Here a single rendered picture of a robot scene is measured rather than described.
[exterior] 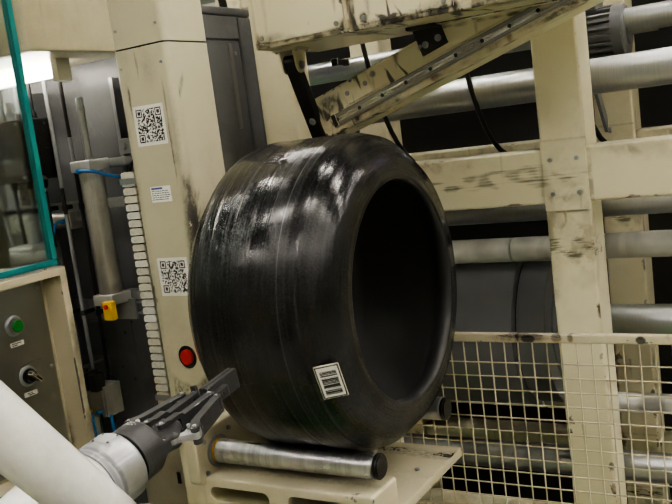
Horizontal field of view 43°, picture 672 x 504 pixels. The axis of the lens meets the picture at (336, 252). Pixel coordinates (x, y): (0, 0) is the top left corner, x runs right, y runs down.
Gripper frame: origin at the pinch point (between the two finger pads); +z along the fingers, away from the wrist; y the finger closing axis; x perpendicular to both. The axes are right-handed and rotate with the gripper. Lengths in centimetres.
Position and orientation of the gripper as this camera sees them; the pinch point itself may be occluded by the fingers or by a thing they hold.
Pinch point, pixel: (220, 387)
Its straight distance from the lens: 124.9
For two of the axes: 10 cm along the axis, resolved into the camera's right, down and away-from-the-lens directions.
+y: -8.6, 0.4, 5.1
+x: 2.0, 9.5, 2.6
